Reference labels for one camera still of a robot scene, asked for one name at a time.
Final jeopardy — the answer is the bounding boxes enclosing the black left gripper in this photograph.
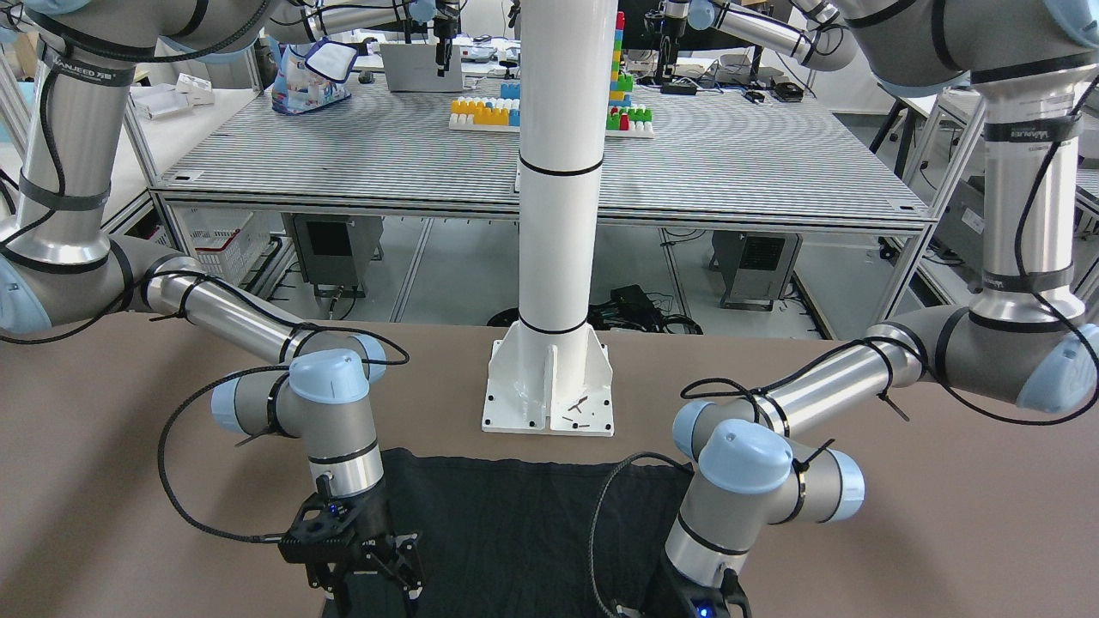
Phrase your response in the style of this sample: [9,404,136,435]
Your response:
[644,558,752,617]

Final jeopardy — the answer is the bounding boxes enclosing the colourful toy building blocks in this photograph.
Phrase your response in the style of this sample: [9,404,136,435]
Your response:
[447,1,655,141]

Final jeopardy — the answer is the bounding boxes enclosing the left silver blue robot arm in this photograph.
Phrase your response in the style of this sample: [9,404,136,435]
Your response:
[642,1,1096,617]

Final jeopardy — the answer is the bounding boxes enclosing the striped metal workbench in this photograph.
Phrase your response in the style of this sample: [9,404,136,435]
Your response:
[158,81,933,235]

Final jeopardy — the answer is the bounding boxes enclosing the white central mounting column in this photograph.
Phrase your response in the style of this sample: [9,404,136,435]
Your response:
[482,0,617,438]

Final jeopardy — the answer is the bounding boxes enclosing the blue printed plastic bag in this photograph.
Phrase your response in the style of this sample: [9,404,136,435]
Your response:
[270,38,358,115]

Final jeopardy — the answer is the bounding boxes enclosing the black printed t-shirt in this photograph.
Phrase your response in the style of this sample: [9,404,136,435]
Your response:
[382,449,691,617]

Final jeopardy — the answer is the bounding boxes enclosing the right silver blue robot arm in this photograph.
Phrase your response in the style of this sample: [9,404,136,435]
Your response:
[3,1,424,615]

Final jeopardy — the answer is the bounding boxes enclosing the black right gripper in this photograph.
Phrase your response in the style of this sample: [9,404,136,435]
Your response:
[306,481,425,602]

